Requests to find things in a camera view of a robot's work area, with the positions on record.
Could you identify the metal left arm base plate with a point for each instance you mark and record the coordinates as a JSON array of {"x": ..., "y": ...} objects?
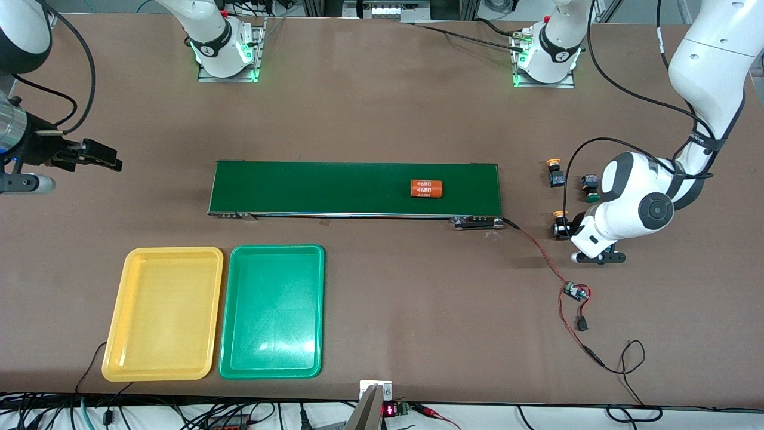
[{"x": 543, "y": 85}]

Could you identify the small green circuit board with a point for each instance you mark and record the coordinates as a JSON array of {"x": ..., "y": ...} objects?
[{"x": 576, "y": 292}]

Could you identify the green conveyor belt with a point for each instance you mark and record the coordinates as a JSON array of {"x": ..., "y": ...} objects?
[{"x": 328, "y": 188}]

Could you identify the red digit display module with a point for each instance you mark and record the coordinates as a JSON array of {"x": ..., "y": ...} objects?
[{"x": 389, "y": 410}]

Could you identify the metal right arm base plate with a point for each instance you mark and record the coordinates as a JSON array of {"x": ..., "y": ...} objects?
[{"x": 227, "y": 79}]

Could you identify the red clip lead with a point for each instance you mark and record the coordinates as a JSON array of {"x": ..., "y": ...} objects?
[{"x": 433, "y": 412}]

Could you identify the small black plug connector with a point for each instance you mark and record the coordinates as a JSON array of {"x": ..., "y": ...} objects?
[{"x": 581, "y": 324}]

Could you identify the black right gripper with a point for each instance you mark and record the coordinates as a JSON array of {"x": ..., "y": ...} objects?
[{"x": 40, "y": 151}]

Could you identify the yellow plastic tray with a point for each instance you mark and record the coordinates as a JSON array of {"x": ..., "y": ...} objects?
[{"x": 161, "y": 313}]

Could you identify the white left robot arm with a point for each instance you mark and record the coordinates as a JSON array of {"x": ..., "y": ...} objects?
[{"x": 710, "y": 60}]

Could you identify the green push button switch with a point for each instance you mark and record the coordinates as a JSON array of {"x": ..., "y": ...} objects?
[{"x": 590, "y": 181}]

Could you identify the grey control box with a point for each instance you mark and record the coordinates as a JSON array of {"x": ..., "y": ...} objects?
[{"x": 385, "y": 9}]

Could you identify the orange power strip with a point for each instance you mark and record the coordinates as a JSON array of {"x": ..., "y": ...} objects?
[{"x": 230, "y": 425}]

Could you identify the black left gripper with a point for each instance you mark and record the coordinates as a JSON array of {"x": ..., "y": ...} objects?
[{"x": 563, "y": 226}]

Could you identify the yellow push button switch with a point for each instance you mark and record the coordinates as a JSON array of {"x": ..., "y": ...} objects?
[
  {"x": 556, "y": 178},
  {"x": 560, "y": 214}
]

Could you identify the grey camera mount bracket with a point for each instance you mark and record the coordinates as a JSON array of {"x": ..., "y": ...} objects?
[{"x": 367, "y": 412}]

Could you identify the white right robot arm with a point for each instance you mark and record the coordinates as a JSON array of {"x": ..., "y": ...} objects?
[{"x": 215, "y": 36}]

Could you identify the orange cylindrical battery cell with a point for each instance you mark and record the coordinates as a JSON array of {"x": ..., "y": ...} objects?
[{"x": 426, "y": 189}]

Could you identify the green plastic tray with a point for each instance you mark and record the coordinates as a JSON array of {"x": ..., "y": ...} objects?
[{"x": 271, "y": 310}]

